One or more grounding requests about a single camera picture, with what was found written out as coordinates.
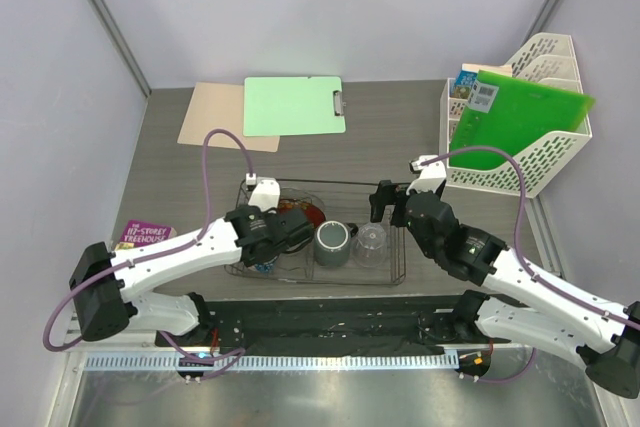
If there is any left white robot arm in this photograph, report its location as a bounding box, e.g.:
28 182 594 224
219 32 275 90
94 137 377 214
70 205 314 346

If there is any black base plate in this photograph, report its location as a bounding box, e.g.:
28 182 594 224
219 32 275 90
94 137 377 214
173 291 489 357

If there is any purple treehouse book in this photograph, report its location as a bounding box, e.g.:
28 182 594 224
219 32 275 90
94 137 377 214
114 220 177 250

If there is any white file organizer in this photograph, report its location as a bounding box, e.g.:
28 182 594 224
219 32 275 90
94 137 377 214
439 32 595 198

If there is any grey ceramic mug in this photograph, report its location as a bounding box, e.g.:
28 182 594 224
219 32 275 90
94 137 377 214
313 220 358 268

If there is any blue booklet in organizer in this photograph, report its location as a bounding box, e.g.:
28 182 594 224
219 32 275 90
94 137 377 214
450 63 480 100

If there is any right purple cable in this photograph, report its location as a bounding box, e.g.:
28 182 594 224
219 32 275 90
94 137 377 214
422 145 631 331

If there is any red floral plate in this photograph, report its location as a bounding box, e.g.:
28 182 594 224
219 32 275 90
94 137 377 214
278 198 326 228

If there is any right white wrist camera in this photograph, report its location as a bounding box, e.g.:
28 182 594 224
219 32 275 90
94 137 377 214
406 155 447 195

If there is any white slotted cable duct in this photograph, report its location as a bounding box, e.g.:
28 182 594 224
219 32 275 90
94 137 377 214
84 350 459 372

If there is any blue patterned bowl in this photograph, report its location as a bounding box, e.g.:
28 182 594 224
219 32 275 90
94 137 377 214
254 257 278 274

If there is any clear glass tumbler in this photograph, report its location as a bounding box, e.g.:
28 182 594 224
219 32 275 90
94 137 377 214
352 223 388 267

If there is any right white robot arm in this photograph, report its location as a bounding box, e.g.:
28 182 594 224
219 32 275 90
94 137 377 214
369 180 639 399

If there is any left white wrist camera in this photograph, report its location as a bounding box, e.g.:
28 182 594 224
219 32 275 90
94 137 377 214
245 173 281 212

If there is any green plastic folder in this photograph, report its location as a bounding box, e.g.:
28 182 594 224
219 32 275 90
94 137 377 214
449 71 595 156

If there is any beige folder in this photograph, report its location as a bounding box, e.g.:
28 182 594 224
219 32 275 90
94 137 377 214
177 82 280 153

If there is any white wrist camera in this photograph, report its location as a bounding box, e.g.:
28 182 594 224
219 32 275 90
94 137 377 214
406 155 447 195
245 173 281 212

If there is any black wire dish rack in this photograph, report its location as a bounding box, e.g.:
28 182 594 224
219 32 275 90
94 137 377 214
225 178 406 286

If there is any green clipboard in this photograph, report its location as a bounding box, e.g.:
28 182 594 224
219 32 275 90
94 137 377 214
243 76 346 137

